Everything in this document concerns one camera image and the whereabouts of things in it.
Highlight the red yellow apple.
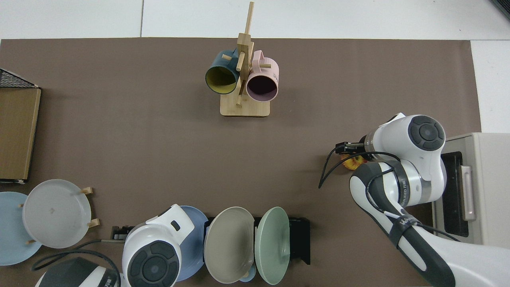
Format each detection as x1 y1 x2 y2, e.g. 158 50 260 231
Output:
342 155 367 171

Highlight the wooden plate rack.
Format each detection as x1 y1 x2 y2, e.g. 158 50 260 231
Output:
18 187 100 244

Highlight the grey plate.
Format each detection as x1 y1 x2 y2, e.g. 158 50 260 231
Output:
22 179 91 249

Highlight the black dish rack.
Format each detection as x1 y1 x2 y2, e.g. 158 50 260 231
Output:
203 217 311 265

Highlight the beige plate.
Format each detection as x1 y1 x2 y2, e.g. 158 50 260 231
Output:
204 206 255 284

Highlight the light blue plate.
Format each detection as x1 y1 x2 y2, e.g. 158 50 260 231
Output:
0 192 42 266

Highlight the pale green plate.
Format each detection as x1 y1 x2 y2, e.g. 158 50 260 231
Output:
254 206 290 285

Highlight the brown table cloth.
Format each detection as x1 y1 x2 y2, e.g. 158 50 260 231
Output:
0 38 482 287

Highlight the wooden cup stand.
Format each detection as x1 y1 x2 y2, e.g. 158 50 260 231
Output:
220 1 271 118

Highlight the pink cup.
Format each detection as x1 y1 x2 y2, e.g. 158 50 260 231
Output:
246 50 279 102

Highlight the small blue round thing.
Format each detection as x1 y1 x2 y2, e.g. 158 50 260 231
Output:
239 265 257 283

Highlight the pale toaster oven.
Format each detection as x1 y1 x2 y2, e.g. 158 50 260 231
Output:
432 133 510 246

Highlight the dark blue cup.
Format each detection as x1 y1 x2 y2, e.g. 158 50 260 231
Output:
205 49 240 95

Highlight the dark grey slanted object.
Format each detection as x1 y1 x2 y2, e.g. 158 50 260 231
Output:
489 0 510 21

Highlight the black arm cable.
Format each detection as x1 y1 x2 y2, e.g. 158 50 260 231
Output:
318 147 401 189
32 239 122 287

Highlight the wire basket with wooden floor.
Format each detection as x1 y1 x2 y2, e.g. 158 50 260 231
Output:
0 69 41 185

